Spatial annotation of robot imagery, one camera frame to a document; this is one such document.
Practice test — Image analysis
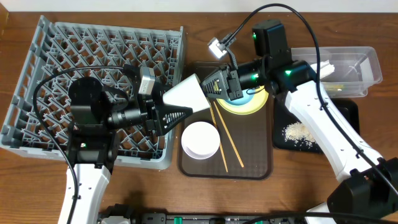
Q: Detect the light blue plastic bowl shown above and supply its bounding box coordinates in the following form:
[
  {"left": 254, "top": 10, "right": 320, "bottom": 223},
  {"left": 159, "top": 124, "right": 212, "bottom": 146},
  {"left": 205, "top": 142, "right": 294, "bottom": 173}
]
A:
[{"left": 226, "top": 89, "right": 254, "bottom": 106}]

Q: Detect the green snack wrapper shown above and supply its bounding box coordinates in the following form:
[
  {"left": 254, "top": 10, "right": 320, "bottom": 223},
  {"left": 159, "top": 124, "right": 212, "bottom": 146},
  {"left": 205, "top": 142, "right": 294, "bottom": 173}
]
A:
[{"left": 324, "top": 83, "right": 344, "bottom": 92}]

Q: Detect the clear plastic waste bin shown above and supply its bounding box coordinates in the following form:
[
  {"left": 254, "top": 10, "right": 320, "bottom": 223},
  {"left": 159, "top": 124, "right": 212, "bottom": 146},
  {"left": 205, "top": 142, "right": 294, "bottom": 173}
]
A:
[{"left": 290, "top": 45, "right": 384, "bottom": 99}]

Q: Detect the black food waste tray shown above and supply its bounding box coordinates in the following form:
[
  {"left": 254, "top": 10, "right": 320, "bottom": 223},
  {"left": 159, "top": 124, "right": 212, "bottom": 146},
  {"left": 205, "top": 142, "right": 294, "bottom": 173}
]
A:
[{"left": 272, "top": 98, "right": 360, "bottom": 154}]

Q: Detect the pile of rice grains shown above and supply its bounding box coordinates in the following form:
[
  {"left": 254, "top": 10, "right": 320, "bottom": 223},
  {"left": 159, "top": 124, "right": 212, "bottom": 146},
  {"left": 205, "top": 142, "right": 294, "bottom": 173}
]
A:
[{"left": 282, "top": 122, "right": 316, "bottom": 147}]

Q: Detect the brown serving tray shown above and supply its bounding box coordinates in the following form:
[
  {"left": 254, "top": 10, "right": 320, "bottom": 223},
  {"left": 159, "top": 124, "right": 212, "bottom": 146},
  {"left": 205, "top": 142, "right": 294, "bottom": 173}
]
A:
[{"left": 177, "top": 60, "right": 274, "bottom": 180}]

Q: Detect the wooden chopstick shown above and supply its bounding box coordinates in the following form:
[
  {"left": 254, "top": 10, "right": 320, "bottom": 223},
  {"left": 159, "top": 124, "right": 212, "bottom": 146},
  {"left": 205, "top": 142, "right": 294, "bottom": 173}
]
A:
[
  {"left": 213, "top": 101, "right": 244, "bottom": 168},
  {"left": 210, "top": 105, "right": 228, "bottom": 173}
]

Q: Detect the yellow plastic plate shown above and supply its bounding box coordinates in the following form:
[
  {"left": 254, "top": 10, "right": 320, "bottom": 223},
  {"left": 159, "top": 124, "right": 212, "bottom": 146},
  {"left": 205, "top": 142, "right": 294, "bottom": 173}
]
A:
[{"left": 217, "top": 86, "right": 269, "bottom": 115}]

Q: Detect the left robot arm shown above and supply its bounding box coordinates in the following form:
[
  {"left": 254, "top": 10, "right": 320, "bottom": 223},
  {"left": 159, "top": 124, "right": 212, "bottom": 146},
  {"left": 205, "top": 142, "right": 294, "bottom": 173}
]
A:
[{"left": 58, "top": 77, "right": 193, "bottom": 223}]

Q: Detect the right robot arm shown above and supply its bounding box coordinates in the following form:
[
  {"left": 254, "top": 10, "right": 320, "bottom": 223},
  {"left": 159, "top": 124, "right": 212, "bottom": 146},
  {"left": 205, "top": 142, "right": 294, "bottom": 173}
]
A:
[{"left": 201, "top": 20, "right": 397, "bottom": 223}]

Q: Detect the cream plastic cup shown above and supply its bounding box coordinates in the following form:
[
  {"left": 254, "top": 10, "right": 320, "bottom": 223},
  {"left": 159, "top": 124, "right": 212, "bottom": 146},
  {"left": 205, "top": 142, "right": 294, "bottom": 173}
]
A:
[{"left": 162, "top": 73, "right": 210, "bottom": 113}]

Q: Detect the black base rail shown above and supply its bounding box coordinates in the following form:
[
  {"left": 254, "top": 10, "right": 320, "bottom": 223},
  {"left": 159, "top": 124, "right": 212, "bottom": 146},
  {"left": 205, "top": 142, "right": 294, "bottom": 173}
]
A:
[{"left": 99, "top": 203, "right": 312, "bottom": 224}]

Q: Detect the grey plastic dish rack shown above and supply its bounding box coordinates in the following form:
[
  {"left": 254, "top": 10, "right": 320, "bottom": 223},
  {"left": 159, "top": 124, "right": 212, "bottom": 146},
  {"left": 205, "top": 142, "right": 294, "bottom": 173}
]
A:
[{"left": 1, "top": 17, "right": 185, "bottom": 160}]

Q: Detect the white napkin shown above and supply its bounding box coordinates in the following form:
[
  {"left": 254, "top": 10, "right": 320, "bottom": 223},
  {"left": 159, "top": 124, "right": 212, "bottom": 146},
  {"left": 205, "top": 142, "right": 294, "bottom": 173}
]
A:
[{"left": 320, "top": 60, "right": 335, "bottom": 79}]

